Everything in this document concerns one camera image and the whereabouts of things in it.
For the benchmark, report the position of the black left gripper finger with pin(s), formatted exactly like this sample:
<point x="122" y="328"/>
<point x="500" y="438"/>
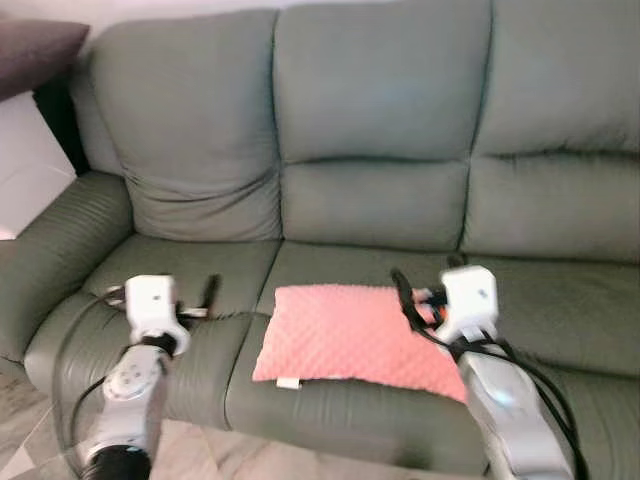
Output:
<point x="211" y="292"/>

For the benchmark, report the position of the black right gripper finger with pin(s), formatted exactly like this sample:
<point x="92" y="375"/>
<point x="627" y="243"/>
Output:
<point x="404" y="292"/>

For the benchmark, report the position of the pink dotted pillow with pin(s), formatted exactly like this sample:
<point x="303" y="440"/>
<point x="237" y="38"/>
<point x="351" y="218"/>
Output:
<point x="340" y="335"/>

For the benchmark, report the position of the grey-green leather sofa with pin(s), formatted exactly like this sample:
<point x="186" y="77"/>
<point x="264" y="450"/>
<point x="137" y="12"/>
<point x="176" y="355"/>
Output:
<point x="380" y="100"/>

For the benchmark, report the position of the white box appliance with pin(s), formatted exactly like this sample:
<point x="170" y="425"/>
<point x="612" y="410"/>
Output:
<point x="25" y="170"/>

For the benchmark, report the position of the dark grey cushion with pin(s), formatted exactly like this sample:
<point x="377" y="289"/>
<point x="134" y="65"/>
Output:
<point x="35" y="55"/>

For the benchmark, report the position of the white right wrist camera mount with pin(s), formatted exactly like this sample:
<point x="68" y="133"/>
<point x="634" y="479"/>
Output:
<point x="470" y="295"/>

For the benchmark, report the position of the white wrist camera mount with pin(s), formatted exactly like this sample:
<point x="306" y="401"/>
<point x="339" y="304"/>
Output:
<point x="470" y="295"/>
<point x="152" y="300"/>

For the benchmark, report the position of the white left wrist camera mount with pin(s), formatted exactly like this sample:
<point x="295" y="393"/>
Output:
<point x="152" y="300"/>

